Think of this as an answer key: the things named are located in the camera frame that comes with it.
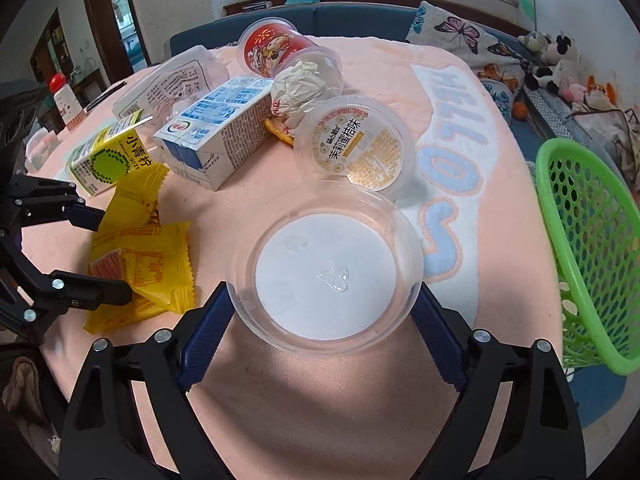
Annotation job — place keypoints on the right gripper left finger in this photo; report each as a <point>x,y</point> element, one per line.
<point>103,437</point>

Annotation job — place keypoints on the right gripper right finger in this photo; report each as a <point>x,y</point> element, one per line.
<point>540,436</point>

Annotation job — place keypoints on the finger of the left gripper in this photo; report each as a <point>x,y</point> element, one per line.
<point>38,299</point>
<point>33,201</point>

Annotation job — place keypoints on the yellow green juice carton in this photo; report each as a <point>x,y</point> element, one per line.
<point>112,153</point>

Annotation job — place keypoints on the yellow snack wrapper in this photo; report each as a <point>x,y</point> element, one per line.
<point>132,245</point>

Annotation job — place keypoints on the clear printed plastic bag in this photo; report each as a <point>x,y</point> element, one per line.
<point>186,76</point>

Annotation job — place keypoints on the blue white milk carton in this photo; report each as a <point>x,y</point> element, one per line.
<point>209,140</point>

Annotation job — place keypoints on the clear round plastic container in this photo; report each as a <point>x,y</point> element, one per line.
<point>324,269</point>

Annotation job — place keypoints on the red cartoon plastic cup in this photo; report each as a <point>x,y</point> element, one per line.
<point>267,45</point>

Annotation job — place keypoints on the small jelly cup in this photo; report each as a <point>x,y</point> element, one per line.
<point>356,140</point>

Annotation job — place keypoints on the clear dome cup lid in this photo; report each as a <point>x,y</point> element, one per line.
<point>318,75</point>

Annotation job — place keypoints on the green plastic trash basket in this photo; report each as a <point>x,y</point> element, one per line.
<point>593,227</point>

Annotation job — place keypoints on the blue sofa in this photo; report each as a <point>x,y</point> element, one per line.
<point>596,390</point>

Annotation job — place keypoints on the red cap white bottle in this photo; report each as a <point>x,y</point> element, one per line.
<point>72,113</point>

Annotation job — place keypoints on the black phone on table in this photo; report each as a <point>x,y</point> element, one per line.
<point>105,95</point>

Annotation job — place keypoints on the beige cloth pile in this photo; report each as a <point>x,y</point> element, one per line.
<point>618,136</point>

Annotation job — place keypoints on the small orange ball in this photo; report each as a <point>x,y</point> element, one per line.
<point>519,111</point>

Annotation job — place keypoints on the orange fox plush toy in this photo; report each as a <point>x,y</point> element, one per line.
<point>600,96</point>

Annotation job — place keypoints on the pink plush toy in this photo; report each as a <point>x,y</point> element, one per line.
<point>574,93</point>

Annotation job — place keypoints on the cow plush toy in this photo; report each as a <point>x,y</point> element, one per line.
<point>557,69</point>

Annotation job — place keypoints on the butterfly print pillow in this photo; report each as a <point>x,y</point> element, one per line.
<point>499,67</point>

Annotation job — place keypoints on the grey plush toy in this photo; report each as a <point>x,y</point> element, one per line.
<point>535,42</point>

